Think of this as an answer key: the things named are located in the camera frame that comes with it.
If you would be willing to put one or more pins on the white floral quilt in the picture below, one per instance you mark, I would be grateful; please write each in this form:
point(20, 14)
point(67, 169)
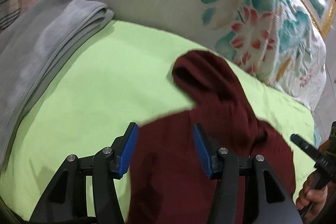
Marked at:
point(272, 40)

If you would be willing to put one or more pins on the folded grey garment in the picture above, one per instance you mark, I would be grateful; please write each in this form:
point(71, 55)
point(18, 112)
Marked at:
point(34, 48)

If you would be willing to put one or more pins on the dark red knit sweater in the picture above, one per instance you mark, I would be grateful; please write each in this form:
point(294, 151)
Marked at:
point(168, 184)

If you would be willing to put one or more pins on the light green bed sheet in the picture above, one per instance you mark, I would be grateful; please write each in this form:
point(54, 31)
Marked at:
point(120, 75)

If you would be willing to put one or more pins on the person's right hand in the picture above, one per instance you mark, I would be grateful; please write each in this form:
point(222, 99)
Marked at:
point(309, 195)

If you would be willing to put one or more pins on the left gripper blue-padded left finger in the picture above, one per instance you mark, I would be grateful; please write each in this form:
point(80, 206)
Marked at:
point(82, 189)

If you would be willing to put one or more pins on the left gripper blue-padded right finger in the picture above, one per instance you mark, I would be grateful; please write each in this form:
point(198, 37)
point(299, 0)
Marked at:
point(265, 199)

